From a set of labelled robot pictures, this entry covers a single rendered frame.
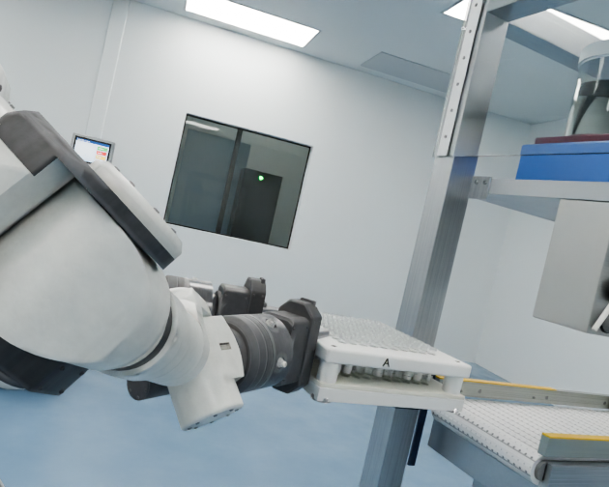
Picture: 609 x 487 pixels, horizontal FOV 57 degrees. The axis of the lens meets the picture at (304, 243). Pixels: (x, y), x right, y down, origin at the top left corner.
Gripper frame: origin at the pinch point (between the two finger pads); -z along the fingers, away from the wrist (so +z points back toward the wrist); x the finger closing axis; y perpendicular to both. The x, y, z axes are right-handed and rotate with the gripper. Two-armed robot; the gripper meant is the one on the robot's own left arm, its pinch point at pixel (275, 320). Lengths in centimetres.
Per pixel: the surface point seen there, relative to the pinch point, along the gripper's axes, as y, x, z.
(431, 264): -13.0, -12.8, -32.5
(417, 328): -12.9, 0.0, -32.4
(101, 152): -263, -30, 45
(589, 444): 13, 10, -53
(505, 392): -15, 11, -58
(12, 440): -169, 100, 54
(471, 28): -16, -60, -32
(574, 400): -18, 12, -80
